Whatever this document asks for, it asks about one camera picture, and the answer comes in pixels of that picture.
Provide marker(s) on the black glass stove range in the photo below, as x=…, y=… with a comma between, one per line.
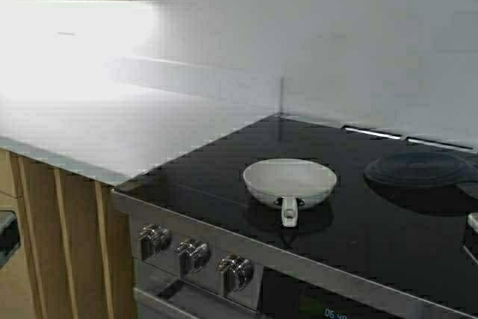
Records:
x=358, y=254

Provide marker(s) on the white frying pan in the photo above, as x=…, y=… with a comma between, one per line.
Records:
x=289, y=185

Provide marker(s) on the robot base left corner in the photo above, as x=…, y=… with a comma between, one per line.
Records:
x=10, y=236

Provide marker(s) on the wooden base cabinet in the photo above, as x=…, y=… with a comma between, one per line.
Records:
x=75, y=257

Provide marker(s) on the chrome stove knob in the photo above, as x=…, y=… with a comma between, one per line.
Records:
x=152, y=240
x=234, y=274
x=192, y=255

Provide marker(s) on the left chrome stove knob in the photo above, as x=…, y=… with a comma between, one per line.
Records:
x=152, y=240

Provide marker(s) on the middle chrome stove knob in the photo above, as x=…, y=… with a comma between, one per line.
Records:
x=192, y=255

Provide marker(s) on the robot base right corner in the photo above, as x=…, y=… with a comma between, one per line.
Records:
x=470, y=236

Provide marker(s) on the right chrome stove knob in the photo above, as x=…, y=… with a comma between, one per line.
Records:
x=234, y=274

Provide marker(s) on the dark round pot lid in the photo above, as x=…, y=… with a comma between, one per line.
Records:
x=421, y=174

